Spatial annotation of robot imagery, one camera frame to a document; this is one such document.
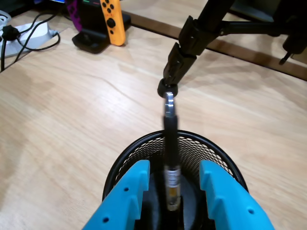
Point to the black power plug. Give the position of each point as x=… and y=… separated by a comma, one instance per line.
x=9, y=32

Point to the orange game controller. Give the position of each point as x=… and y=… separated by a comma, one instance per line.
x=112, y=21

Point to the black camera tripod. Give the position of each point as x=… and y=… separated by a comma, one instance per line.
x=192, y=38

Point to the black mesh pen holder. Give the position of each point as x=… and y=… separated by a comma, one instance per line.
x=153, y=143

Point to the black pen with silver clip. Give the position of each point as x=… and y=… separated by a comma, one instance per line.
x=171, y=143

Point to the purple game controller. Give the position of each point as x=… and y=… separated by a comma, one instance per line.
x=74, y=14

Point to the white power strip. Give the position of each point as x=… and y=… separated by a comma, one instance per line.
x=36, y=33

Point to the black controller charging dock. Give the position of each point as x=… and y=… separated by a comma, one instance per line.
x=91, y=40

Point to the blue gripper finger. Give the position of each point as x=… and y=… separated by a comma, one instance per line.
x=235, y=203
x=120, y=198

